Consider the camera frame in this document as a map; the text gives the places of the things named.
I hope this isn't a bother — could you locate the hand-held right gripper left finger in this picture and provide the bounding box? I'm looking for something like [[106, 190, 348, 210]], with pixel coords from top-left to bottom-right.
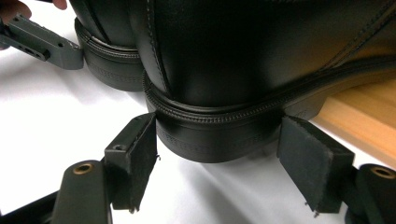
[[104, 112, 159, 215]]

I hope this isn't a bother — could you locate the light wooden board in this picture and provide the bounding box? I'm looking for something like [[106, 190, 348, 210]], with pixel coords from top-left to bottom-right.
[[310, 77, 396, 171]]

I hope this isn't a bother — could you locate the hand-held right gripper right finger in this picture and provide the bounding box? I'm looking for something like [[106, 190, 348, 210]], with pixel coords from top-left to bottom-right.
[[276, 115, 356, 217]]

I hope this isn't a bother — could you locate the black leather shoe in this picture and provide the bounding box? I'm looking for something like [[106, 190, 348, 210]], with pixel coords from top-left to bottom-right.
[[68, 0, 148, 93], [126, 0, 396, 164]]

